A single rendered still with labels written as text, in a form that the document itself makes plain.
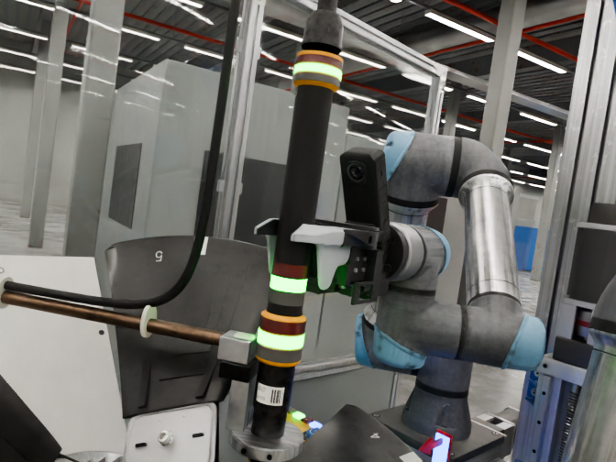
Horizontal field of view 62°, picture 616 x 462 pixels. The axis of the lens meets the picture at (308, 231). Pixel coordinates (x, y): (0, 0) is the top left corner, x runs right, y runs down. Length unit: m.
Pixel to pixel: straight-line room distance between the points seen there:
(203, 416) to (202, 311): 0.12
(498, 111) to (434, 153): 6.45
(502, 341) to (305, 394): 1.02
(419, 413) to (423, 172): 0.53
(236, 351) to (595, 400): 0.40
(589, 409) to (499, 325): 0.14
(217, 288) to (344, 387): 1.22
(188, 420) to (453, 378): 0.74
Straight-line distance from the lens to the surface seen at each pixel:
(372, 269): 0.55
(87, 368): 0.77
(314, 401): 1.69
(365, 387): 1.87
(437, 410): 1.18
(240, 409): 0.51
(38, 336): 0.77
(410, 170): 0.97
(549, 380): 1.16
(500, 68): 7.58
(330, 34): 0.48
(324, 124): 0.47
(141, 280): 0.63
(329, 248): 0.47
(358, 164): 0.55
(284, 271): 0.46
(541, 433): 1.19
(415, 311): 0.70
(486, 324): 0.72
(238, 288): 0.60
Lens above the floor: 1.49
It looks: 3 degrees down
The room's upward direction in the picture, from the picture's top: 8 degrees clockwise
